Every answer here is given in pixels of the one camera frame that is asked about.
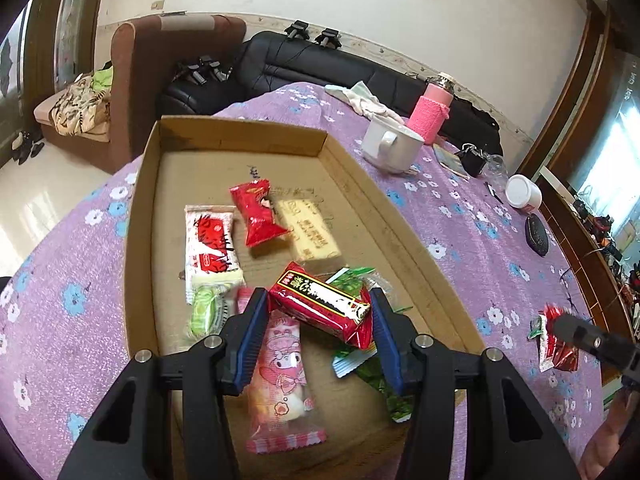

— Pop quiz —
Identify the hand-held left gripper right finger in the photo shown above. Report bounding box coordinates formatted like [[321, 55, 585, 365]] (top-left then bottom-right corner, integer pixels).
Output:
[[370, 287, 581, 480]]

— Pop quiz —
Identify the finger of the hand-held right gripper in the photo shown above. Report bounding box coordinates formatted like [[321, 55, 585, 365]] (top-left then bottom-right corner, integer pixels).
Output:
[[550, 312, 640, 386]]

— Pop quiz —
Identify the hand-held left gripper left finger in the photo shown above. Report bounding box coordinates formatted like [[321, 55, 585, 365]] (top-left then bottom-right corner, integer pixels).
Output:
[[57, 287, 270, 480]]

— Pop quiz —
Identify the green snack packet white edge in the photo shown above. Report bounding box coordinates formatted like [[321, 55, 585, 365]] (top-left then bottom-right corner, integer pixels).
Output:
[[331, 345, 418, 423]]

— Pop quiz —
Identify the red snack packet green edge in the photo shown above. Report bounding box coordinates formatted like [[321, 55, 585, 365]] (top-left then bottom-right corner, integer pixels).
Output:
[[530, 305, 581, 373]]

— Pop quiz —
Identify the pink cartoon snack packet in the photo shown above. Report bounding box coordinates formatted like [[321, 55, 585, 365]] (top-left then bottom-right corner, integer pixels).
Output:
[[235, 287, 328, 456]]

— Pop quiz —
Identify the red snack packet black label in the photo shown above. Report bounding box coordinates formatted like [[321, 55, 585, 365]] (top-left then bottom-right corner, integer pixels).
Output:
[[268, 261, 375, 351]]

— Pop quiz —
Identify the plain red snack packet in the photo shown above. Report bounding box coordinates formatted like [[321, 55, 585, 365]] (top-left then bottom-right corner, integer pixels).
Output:
[[229, 178, 291, 247]]

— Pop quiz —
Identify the shallow cardboard tray box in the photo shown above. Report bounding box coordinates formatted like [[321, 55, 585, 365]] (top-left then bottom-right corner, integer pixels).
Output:
[[124, 116, 487, 480]]

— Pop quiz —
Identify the person's right forearm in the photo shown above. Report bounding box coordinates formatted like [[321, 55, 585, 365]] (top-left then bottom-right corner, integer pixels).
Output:
[[580, 387, 640, 480]]

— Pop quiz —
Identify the light green wrapped candy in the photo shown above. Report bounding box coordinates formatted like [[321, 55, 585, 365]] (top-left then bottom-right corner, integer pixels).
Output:
[[189, 284, 236, 338]]

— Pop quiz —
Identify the red and white snack packet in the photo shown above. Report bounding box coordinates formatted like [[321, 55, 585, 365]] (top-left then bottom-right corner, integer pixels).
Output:
[[184, 204, 246, 306]]

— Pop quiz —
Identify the black oval case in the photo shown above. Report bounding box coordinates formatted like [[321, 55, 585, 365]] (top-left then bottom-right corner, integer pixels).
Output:
[[524, 212, 551, 258]]

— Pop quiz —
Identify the beige biscuit packet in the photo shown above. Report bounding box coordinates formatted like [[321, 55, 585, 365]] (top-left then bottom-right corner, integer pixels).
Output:
[[274, 198, 343, 263]]

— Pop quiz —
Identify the white plastic jar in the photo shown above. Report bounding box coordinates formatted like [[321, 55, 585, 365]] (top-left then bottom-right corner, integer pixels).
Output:
[[505, 174, 543, 212]]

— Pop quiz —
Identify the green booklet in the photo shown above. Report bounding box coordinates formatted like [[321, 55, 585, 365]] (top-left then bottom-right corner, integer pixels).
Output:
[[432, 142, 471, 180]]

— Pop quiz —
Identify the white ceramic mug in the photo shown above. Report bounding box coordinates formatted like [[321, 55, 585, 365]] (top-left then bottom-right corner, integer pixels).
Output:
[[361, 119, 426, 176]]

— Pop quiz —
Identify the clear plastic cup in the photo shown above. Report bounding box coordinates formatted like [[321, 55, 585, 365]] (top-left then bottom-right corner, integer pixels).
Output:
[[482, 152, 508, 176]]

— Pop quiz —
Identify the purple floral tablecloth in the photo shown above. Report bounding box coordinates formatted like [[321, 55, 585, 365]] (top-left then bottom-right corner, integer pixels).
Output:
[[0, 82, 631, 480]]

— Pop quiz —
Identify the wooden cabinet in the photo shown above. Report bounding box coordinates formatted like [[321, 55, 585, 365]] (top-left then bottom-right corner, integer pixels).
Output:
[[515, 0, 640, 341]]

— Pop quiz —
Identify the pink bottle with knit sleeve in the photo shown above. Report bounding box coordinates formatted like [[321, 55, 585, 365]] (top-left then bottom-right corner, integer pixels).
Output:
[[406, 74, 456, 143]]

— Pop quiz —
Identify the dark cloth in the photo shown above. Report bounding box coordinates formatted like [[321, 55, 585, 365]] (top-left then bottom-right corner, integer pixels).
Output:
[[445, 95, 503, 156]]

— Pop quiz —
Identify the white cloth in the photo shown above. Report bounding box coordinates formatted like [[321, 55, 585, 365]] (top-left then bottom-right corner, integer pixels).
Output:
[[325, 80, 403, 126]]

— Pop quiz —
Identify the spare black gripper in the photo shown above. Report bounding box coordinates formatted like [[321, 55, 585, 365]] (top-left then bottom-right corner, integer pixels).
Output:
[[284, 20, 312, 43], [314, 27, 343, 51], [200, 55, 233, 83], [172, 60, 208, 86]]

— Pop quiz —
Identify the black leather sofa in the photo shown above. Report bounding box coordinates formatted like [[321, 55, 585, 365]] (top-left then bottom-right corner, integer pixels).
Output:
[[159, 30, 503, 158]]

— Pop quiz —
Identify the patterned cream blanket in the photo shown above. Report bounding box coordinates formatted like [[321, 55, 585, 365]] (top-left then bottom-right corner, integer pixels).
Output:
[[50, 60, 115, 136]]

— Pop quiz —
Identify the brown armchair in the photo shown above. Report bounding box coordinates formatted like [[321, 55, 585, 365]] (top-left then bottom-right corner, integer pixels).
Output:
[[34, 14, 248, 176]]

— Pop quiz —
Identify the wooden glass-panelled door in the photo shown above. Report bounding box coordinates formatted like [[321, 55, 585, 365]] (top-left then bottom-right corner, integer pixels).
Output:
[[0, 0, 113, 171]]

